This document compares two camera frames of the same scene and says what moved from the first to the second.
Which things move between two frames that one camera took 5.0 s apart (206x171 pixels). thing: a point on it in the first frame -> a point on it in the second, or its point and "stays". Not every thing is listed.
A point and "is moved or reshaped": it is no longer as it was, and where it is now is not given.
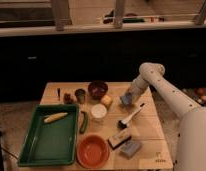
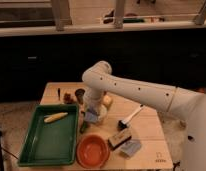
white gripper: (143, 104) -> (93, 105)
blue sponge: (127, 98) is moved or reshaped
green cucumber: (84, 126) stays
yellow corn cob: (49, 118) stays
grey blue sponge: (129, 148) stays
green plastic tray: (51, 143) stays
